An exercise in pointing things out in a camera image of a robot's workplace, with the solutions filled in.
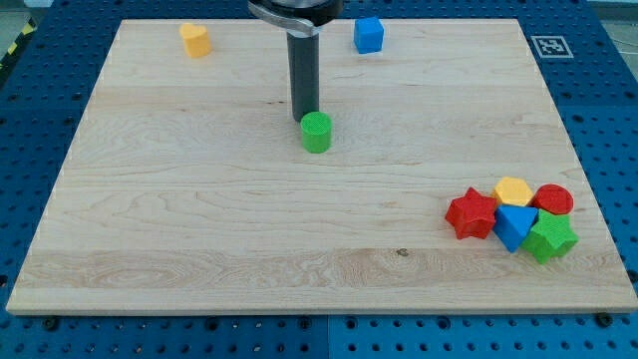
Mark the green cylinder block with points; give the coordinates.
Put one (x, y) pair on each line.
(316, 132)

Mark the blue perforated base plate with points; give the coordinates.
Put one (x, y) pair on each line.
(41, 105)

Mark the blue cube block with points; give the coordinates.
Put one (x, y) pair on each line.
(368, 35)

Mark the green star block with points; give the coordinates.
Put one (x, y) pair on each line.
(551, 236)

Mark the yellow hexagon block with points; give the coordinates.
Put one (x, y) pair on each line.
(512, 191)

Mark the red star block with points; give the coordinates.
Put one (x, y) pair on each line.
(472, 215)

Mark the black round end effector mount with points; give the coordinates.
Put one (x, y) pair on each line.
(302, 18)

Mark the light wooden board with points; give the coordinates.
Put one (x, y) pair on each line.
(186, 190)

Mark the blue triangle block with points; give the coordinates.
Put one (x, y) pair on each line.
(513, 223)

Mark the red cylinder block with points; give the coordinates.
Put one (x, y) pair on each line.
(553, 198)

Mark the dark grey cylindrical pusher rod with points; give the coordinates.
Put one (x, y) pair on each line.
(303, 59)

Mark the white fiducial marker tag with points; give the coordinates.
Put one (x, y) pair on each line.
(551, 47)

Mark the yellow black hazard tape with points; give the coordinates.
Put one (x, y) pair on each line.
(18, 46)

